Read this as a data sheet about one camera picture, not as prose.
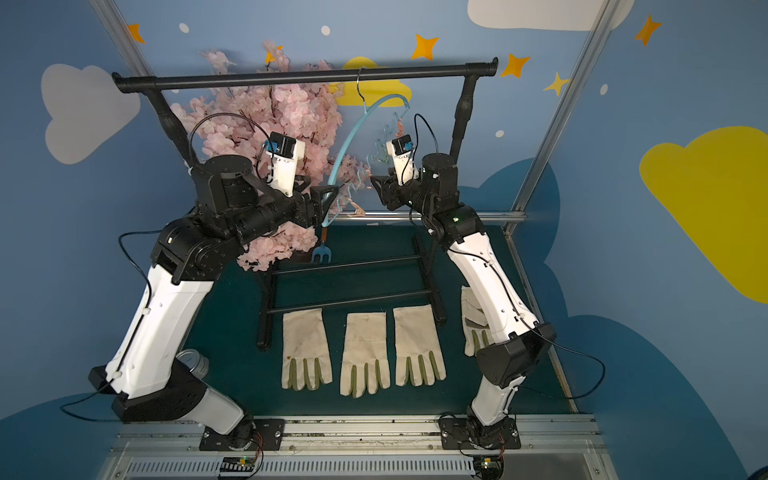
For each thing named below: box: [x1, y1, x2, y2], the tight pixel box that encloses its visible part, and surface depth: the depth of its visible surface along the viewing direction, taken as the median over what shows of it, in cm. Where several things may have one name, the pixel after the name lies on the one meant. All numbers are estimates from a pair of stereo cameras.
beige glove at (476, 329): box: [460, 285, 495, 357], surface depth 95 cm
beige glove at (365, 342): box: [340, 312, 391, 398], surface depth 90 cm
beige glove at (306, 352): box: [281, 308, 333, 391], surface depth 90 cm
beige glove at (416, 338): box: [393, 304, 447, 387], surface depth 91 cm
